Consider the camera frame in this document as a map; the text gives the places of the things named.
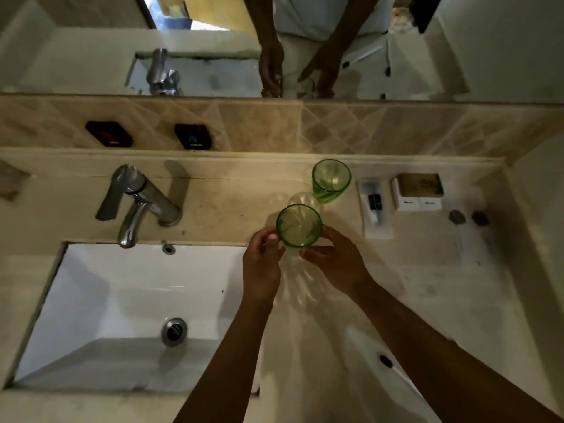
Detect person's left hand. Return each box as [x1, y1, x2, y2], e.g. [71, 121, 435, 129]
[242, 226, 286, 306]

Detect person's right hand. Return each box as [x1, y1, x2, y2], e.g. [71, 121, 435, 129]
[299, 224, 376, 301]

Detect green glass cup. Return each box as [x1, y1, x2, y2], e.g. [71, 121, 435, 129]
[311, 159, 353, 204]
[276, 203, 323, 250]

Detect clear packet with black label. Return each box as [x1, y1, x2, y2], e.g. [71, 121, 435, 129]
[357, 176, 394, 240]

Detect white toothbrush black bristles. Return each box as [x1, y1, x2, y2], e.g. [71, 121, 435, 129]
[378, 354, 426, 397]

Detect brown soap box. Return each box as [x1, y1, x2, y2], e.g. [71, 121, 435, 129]
[396, 173, 445, 199]

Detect clear packet with round sticker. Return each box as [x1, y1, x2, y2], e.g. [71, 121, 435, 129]
[442, 184, 470, 260]
[466, 189, 495, 265]

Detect white sink basin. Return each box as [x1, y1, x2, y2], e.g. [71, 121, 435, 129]
[13, 243, 261, 395]

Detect person's left forearm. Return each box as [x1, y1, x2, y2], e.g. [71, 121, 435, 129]
[174, 299, 278, 423]

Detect person's right forearm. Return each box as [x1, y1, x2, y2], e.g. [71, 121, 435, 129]
[352, 281, 564, 423]

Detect chrome faucet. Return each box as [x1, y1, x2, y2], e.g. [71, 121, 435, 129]
[95, 164, 183, 249]

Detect black wall switch blue mark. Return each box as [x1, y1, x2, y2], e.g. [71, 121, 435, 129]
[174, 123, 213, 151]

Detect black wall switch red mark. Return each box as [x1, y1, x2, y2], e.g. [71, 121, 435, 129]
[85, 120, 134, 149]

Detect wall mirror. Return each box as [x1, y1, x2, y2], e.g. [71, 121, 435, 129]
[0, 0, 564, 104]

